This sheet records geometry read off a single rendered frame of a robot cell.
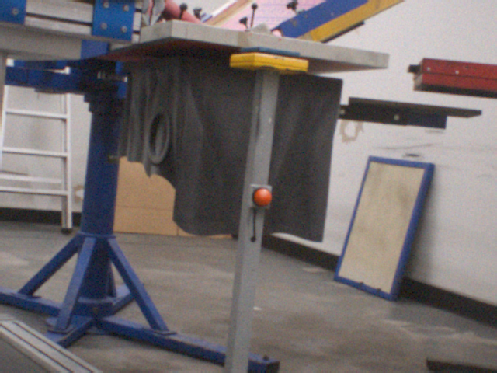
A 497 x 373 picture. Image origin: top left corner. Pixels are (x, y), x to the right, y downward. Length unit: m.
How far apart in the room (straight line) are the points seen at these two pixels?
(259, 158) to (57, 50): 0.49
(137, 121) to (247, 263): 0.68
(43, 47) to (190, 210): 0.58
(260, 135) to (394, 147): 3.50
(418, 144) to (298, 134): 2.94
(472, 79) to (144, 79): 1.25
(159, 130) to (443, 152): 2.90
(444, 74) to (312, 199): 1.02
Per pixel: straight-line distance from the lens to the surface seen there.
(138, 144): 2.68
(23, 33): 2.07
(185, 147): 2.39
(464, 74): 3.43
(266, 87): 2.15
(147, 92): 2.64
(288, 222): 2.54
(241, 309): 2.18
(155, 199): 7.16
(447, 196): 5.17
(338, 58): 2.45
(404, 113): 3.61
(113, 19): 2.05
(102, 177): 3.68
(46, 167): 7.05
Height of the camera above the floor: 0.78
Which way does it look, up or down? 3 degrees down
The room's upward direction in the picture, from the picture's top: 6 degrees clockwise
